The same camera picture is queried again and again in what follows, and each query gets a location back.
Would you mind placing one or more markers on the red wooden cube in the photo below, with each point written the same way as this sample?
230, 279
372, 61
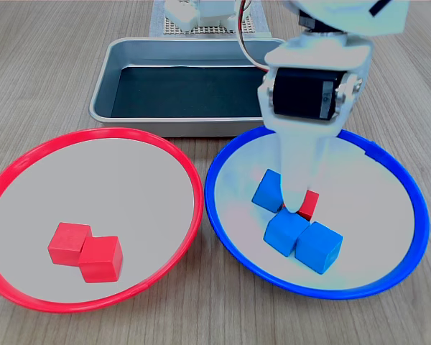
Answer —
100, 260
310, 205
64, 244

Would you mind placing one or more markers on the blue wooden cube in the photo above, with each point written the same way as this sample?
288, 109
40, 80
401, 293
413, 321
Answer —
283, 233
265, 192
318, 248

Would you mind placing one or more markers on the blue-rimmed white plate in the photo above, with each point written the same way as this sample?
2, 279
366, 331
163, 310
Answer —
362, 233

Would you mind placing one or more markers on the pale perforated plate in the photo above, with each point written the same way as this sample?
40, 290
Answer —
208, 29

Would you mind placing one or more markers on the black tray mat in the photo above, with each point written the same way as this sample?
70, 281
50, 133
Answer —
186, 93

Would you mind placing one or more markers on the steel tray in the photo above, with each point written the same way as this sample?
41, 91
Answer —
104, 104

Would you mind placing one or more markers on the red-rimmed white plate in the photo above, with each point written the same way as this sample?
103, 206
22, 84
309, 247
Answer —
93, 179

